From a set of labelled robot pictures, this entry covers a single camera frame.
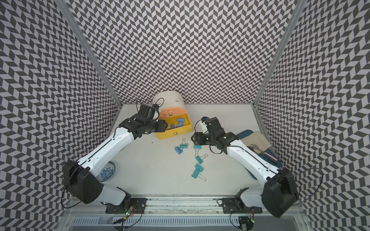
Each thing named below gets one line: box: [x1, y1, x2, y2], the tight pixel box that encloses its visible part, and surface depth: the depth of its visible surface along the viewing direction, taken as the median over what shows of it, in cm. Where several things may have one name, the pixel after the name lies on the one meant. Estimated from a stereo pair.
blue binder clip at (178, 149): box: [174, 146, 184, 155], surface depth 96 cm
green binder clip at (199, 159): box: [195, 155, 204, 165], surface depth 92 cm
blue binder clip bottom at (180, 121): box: [177, 117, 185, 125], surface depth 98 cm
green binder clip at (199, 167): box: [194, 163, 204, 172], surface depth 89 cm
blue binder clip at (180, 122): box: [176, 119, 185, 128], surface depth 95 cm
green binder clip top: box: [179, 137, 189, 151], surface depth 98 cm
